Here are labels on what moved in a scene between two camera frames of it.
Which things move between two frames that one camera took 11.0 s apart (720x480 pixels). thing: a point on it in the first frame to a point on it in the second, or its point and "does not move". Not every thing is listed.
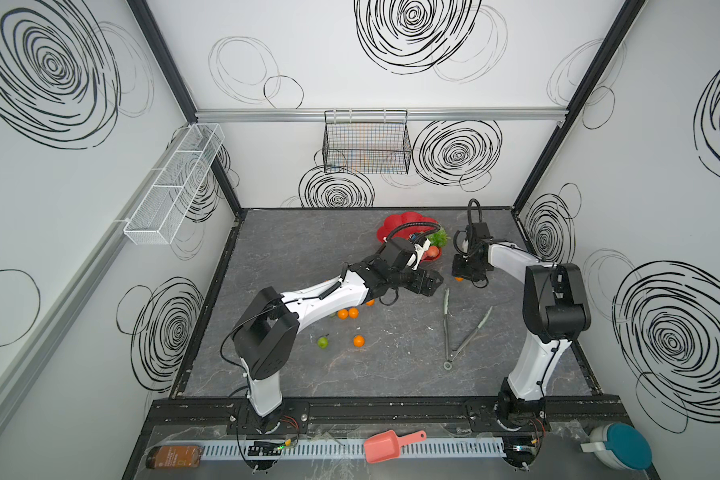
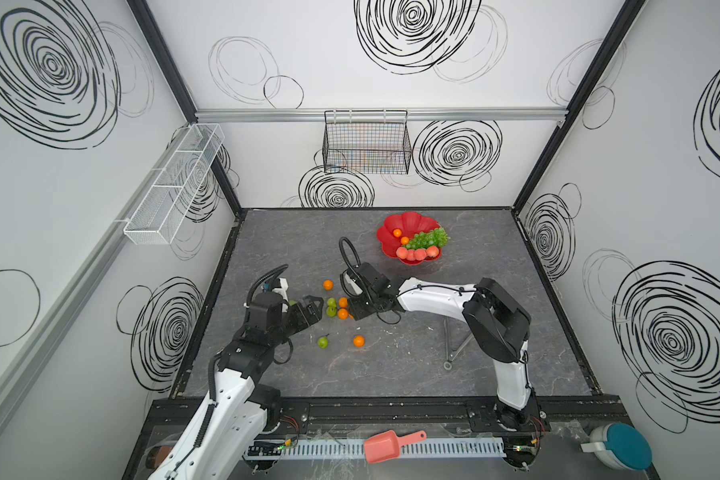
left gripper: [426, 282] to [303, 312]
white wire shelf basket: [155, 219] does not move
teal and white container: [618, 447] does not move
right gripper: [468, 269] to [360, 297]
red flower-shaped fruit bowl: [392, 223] does not move
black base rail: [551, 415] does not move
